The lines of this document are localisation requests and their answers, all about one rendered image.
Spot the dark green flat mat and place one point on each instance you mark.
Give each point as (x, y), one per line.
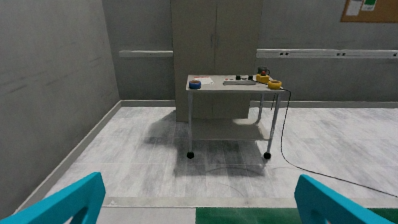
(241, 215)

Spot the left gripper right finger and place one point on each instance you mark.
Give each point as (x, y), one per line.
(317, 204)

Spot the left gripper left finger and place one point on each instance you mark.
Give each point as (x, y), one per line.
(81, 201)

